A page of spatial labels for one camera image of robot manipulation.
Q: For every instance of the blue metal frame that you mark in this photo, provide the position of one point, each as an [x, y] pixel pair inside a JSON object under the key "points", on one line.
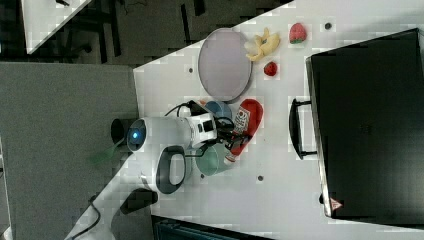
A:
{"points": [[171, 229]]}

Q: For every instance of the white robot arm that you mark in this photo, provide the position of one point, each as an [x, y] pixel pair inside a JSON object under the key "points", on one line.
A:
{"points": [[161, 149]]}

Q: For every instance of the black round pot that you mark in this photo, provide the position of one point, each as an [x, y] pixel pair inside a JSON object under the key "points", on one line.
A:
{"points": [[119, 129]]}

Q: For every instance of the peeled banana toy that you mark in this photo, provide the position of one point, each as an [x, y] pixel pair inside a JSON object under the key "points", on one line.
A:
{"points": [[262, 46]]}

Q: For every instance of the black cylinder cup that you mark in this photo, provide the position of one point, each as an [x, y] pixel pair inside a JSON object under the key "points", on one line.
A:
{"points": [[138, 199]]}

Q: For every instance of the green metal mug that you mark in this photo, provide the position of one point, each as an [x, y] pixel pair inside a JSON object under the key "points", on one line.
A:
{"points": [[213, 160]]}

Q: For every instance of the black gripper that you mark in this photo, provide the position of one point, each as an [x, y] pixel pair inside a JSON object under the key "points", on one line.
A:
{"points": [[226, 134]]}

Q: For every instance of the red plush ketchup bottle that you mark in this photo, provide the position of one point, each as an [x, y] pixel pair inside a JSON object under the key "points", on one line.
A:
{"points": [[247, 121]]}

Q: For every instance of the large purple plate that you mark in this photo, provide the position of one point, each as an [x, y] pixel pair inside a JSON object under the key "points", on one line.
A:
{"points": [[223, 68]]}

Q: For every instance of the red strawberry toy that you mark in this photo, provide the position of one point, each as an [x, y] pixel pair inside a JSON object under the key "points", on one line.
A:
{"points": [[270, 69]]}

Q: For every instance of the black toaster oven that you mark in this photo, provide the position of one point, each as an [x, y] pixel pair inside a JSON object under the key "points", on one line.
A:
{"points": [[367, 111]]}

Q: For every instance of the green slotted spatula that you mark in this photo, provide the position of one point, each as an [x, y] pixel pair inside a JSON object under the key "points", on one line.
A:
{"points": [[107, 154]]}

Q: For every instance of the white side table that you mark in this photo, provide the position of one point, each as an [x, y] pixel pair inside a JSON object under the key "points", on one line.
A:
{"points": [[43, 18]]}

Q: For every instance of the pink strawberry toy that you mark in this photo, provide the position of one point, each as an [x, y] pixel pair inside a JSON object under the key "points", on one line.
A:
{"points": [[297, 34]]}

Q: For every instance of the blue bowl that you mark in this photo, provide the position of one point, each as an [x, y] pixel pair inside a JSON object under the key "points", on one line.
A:
{"points": [[219, 109]]}

